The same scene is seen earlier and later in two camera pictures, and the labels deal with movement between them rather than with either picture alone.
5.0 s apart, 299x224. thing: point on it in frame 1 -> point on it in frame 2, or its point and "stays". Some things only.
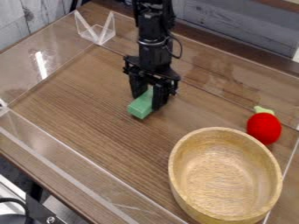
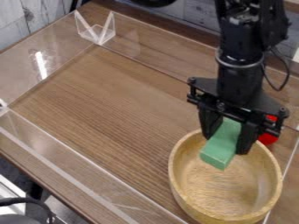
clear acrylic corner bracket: x=98 y=34 stays
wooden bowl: x=226 y=176 stays
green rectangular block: x=142 y=105 -> x=219 y=150
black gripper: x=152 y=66 -> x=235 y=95
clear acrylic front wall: x=71 y=179 stays
